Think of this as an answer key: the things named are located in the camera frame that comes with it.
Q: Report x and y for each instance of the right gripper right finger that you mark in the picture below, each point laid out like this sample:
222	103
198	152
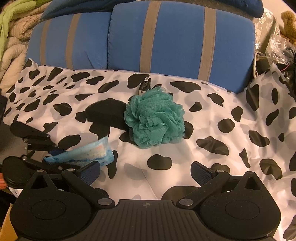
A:
211	182

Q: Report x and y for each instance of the cow print blanket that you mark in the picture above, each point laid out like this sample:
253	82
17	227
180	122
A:
250	131

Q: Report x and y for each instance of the blue striped cushion right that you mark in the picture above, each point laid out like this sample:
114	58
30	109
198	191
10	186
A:
181	39

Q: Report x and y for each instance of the small black box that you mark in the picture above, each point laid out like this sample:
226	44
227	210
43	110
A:
144	86

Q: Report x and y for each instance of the black foam sponge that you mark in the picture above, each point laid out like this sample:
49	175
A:
108	112

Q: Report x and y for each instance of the beige knitted blanket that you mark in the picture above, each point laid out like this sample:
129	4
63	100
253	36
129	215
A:
16	45

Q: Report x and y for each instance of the teal bath loofah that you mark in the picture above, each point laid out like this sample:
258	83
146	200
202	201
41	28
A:
154	119

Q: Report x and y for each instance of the blue striped cushion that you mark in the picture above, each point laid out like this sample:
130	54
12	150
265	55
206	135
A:
181	39
76	41

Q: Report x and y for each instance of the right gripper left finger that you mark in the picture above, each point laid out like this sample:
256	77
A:
81	180

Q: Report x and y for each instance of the blue tissue pack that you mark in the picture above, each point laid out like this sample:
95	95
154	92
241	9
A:
99	151

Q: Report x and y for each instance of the green quilt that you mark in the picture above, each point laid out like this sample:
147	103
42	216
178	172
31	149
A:
9	13

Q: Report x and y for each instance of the blue striped cushion left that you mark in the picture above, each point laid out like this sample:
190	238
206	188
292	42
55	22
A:
76	41

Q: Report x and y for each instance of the brown plush toy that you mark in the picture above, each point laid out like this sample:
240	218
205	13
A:
288	19

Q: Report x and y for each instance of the cardboard box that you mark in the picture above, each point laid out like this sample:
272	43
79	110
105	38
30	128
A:
7	231

